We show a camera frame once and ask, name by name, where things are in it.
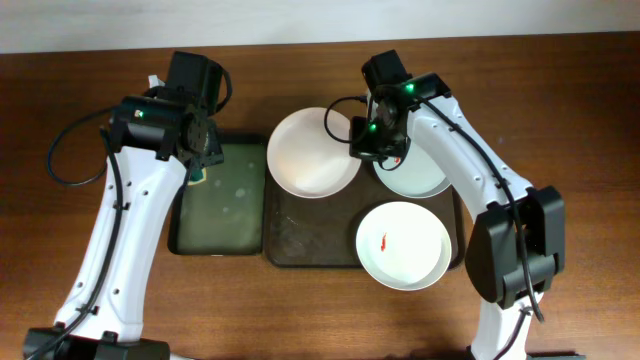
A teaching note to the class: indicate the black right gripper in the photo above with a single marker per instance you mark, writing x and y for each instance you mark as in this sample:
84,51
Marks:
359,148

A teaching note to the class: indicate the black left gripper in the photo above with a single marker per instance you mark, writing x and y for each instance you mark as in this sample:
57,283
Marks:
215,155

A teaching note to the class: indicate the yellow green sponge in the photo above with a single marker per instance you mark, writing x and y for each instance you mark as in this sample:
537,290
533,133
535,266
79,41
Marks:
197,176

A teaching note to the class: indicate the pink plate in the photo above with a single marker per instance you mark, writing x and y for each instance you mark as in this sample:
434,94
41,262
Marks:
304,160

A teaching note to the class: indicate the cream white plate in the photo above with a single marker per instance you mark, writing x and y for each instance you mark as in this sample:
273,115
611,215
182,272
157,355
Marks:
403,246

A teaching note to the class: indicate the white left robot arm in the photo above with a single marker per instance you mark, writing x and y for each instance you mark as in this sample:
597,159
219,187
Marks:
154,142

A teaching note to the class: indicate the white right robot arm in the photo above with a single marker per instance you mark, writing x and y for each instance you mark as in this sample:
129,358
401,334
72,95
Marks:
517,245

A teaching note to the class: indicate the black tray with water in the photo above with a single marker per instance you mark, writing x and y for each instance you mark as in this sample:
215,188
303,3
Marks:
223,214

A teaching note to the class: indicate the dark brown serving tray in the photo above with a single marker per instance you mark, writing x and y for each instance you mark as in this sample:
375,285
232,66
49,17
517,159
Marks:
320,233

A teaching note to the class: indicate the grey plate with red stain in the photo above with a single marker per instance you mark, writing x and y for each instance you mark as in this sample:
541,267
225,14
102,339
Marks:
418,176

